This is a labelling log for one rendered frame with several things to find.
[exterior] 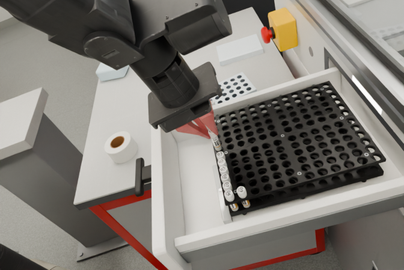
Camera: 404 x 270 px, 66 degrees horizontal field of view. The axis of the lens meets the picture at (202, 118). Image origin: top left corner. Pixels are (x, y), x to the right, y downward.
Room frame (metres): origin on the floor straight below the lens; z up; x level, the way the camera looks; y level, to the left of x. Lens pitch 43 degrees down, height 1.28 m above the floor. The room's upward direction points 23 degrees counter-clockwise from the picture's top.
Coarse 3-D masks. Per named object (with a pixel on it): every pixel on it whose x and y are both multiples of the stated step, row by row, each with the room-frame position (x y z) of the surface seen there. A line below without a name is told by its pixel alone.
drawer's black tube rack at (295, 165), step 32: (288, 96) 0.38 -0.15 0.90; (320, 96) 0.35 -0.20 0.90; (224, 128) 0.37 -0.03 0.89; (256, 128) 0.34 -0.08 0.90; (288, 128) 0.32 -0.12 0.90; (320, 128) 0.29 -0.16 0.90; (352, 128) 0.29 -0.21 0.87; (256, 160) 0.28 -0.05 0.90; (288, 160) 0.26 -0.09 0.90; (320, 160) 0.24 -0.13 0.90; (352, 160) 0.22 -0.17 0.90; (384, 160) 0.20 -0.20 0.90; (256, 192) 0.25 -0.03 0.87; (288, 192) 0.23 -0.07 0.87
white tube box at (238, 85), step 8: (240, 72) 0.63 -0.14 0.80; (224, 80) 0.62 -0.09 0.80; (232, 80) 0.62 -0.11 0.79; (240, 80) 0.60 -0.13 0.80; (248, 80) 0.59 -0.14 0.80; (224, 88) 0.59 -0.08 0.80; (232, 88) 0.58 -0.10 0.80; (240, 88) 0.57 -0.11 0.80; (248, 88) 0.56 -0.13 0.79; (216, 96) 0.58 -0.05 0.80; (224, 96) 0.57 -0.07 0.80; (232, 96) 0.56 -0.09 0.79; (240, 96) 0.54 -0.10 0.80; (216, 104) 0.55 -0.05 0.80
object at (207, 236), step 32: (256, 96) 0.42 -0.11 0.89; (352, 96) 0.35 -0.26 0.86; (384, 128) 0.26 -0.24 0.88; (192, 160) 0.39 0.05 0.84; (192, 192) 0.32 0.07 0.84; (320, 192) 0.23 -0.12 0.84; (352, 192) 0.18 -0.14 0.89; (384, 192) 0.17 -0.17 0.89; (192, 224) 0.26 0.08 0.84; (224, 224) 0.24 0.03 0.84; (256, 224) 0.19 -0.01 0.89; (288, 224) 0.18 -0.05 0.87; (320, 224) 0.18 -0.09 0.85; (192, 256) 0.20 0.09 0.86
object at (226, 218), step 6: (216, 168) 0.34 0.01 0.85; (216, 174) 0.32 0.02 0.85; (216, 180) 0.31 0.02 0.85; (216, 186) 0.30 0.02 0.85; (222, 198) 0.28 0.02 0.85; (222, 204) 0.27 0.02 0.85; (222, 210) 0.26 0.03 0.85; (228, 210) 0.25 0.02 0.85; (222, 216) 0.25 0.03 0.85; (228, 216) 0.24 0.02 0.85; (228, 222) 0.24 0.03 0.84
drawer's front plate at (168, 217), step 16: (160, 128) 0.40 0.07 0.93; (160, 144) 0.37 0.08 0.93; (176, 144) 0.44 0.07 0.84; (160, 160) 0.33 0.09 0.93; (176, 160) 0.39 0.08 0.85; (160, 176) 0.30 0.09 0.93; (176, 176) 0.35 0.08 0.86; (160, 192) 0.28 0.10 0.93; (176, 192) 0.31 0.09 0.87; (160, 208) 0.25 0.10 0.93; (176, 208) 0.28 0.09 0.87; (160, 224) 0.23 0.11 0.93; (176, 224) 0.25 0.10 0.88; (160, 240) 0.21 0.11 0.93; (160, 256) 0.19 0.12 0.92; (176, 256) 0.20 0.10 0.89
